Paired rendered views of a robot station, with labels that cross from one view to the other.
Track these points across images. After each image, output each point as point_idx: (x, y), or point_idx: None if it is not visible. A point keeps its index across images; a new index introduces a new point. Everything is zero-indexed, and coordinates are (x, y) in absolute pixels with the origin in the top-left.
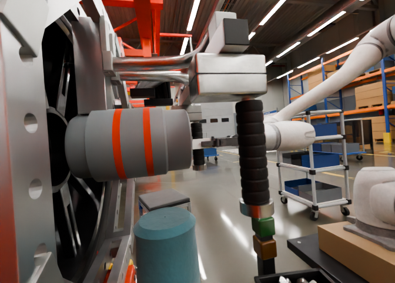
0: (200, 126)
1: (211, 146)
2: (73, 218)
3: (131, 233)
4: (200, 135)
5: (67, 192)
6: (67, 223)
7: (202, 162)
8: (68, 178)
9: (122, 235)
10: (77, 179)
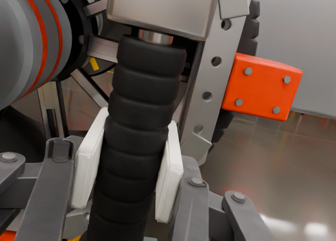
0: (121, 62)
1: (71, 202)
2: (60, 131)
3: (66, 215)
4: (109, 114)
5: (53, 94)
6: (44, 128)
7: (86, 240)
8: (63, 79)
9: (68, 206)
10: (87, 91)
